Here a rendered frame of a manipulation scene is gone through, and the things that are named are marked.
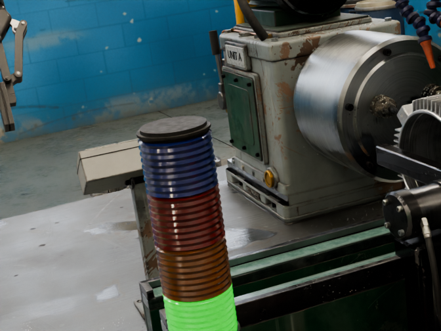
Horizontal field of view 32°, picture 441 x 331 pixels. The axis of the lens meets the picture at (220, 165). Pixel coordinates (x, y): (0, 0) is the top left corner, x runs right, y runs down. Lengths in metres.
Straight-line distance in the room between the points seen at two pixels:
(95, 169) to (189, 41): 5.67
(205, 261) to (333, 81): 0.72
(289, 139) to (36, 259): 0.55
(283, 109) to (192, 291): 0.87
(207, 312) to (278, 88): 0.87
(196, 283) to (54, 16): 5.90
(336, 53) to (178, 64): 5.46
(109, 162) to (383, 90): 0.47
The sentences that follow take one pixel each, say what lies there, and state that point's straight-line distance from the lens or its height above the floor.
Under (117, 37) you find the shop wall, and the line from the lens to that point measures 6.59.
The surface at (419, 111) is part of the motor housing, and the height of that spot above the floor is 1.09.
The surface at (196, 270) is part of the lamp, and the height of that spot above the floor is 1.10.
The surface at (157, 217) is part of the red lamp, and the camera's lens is 0.62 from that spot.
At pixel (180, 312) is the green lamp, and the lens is 0.64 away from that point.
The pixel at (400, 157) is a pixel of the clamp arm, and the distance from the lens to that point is 1.12.
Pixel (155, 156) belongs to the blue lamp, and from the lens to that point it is 0.60.
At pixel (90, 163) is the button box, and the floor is 1.06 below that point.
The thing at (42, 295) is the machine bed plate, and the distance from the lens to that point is 1.40.
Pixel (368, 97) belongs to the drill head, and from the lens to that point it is 1.28.
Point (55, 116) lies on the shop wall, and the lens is 6.55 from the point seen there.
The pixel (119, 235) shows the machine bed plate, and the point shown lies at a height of 0.80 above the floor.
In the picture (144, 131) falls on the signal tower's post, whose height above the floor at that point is 1.22.
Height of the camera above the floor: 1.35
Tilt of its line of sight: 16 degrees down
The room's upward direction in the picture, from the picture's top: 8 degrees counter-clockwise
